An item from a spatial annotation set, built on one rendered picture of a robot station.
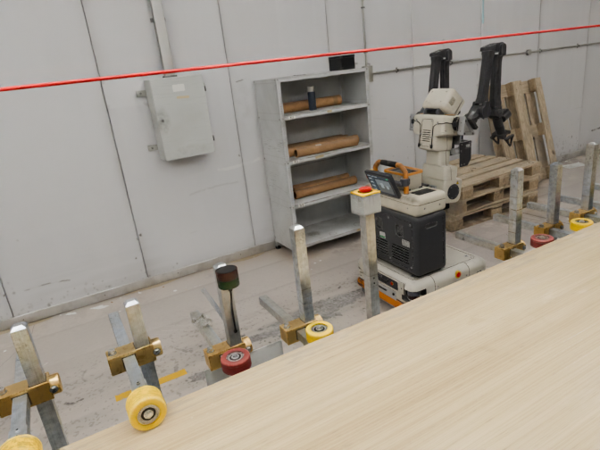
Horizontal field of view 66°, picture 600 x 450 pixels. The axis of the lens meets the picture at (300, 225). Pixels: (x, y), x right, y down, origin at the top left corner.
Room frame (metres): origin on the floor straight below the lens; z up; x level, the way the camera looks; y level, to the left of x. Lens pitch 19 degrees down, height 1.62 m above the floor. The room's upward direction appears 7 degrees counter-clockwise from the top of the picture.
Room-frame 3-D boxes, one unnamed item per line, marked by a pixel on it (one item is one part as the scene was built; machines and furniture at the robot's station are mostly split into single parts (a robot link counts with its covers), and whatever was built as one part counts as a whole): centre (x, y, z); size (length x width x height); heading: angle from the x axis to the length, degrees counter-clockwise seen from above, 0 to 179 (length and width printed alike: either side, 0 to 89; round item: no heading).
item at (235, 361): (1.06, 0.21, 0.85); 0.08 x 0.08 x 0.11
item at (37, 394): (0.95, 0.70, 0.95); 0.14 x 0.06 x 0.05; 117
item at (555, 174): (1.87, -1.10, 0.88); 0.04 x 0.04 x 0.48; 27
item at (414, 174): (2.88, -0.70, 0.87); 0.23 x 0.15 x 0.11; 26
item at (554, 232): (1.89, -1.04, 0.83); 0.43 x 0.03 x 0.04; 27
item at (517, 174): (1.75, -0.88, 0.91); 0.04 x 0.04 x 0.48; 27
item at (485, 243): (1.78, -0.82, 0.81); 0.43 x 0.03 x 0.04; 27
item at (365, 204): (1.42, -0.22, 1.18); 0.07 x 0.07 x 0.08; 27
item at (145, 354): (1.06, 0.48, 0.95); 0.14 x 0.06 x 0.05; 117
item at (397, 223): (2.89, -0.72, 0.59); 0.55 x 0.34 x 0.83; 26
